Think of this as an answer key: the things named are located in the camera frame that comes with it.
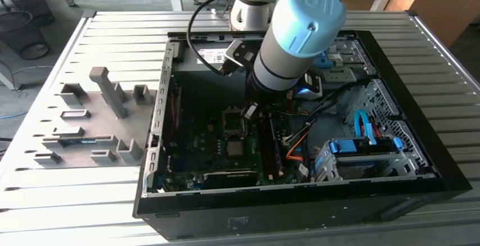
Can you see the silver CPU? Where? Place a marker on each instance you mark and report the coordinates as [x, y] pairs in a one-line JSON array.
[[235, 148]]

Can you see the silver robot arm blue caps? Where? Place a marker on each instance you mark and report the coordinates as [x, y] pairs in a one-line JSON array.
[[285, 60]]

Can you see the CPU socket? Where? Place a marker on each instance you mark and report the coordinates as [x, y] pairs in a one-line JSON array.
[[235, 138]]

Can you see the grey power supply unit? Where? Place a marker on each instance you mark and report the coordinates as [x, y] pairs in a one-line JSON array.
[[202, 86]]

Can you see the metal disk bay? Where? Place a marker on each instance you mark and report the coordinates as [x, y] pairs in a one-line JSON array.
[[374, 164], [337, 74]]

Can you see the green motherboard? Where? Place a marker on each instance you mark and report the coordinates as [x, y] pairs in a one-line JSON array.
[[202, 156]]

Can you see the hard disk in blue carrier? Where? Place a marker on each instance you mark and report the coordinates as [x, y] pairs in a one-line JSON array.
[[345, 146]]

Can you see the black graphics card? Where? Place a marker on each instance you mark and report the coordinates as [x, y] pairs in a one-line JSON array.
[[232, 178]]

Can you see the grey parts rack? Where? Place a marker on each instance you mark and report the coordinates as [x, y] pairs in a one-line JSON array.
[[108, 128]]

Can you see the black PC case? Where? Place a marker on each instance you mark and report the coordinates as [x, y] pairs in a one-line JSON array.
[[262, 220]]

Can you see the blue RAM stick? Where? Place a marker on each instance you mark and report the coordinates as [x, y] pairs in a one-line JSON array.
[[79, 142]]

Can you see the wooden cabinet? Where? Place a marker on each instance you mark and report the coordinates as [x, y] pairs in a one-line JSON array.
[[442, 4]]

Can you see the black mesh waste bin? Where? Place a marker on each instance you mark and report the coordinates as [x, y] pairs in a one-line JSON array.
[[25, 43]]

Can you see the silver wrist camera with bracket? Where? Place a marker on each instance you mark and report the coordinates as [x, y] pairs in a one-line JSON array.
[[313, 84]]

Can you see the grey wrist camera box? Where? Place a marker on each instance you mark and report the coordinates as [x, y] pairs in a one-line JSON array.
[[239, 55]]

